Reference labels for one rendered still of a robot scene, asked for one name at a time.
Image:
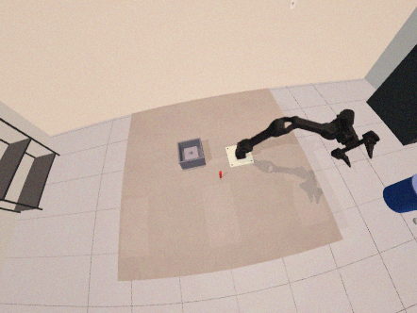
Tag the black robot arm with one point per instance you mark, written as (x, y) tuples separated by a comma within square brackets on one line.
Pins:
[(340, 129)]

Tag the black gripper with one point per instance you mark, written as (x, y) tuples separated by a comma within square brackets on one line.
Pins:
[(369, 140)]

